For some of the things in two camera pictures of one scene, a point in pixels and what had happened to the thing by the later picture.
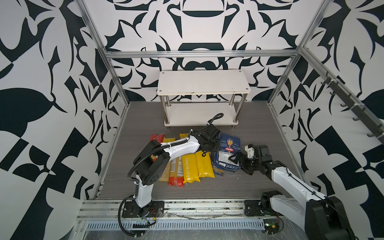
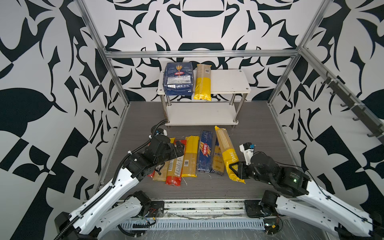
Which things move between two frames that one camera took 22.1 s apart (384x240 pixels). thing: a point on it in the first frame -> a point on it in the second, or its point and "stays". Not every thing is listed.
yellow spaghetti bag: (204, 163) -> (203, 87)
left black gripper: (217, 145) -> (173, 153)
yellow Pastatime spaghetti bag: (190, 170) -> (229, 156)
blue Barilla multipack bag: (229, 145) -> (178, 79)
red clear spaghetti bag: (176, 176) stays
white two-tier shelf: (202, 97) stays
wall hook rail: (373, 125) stays
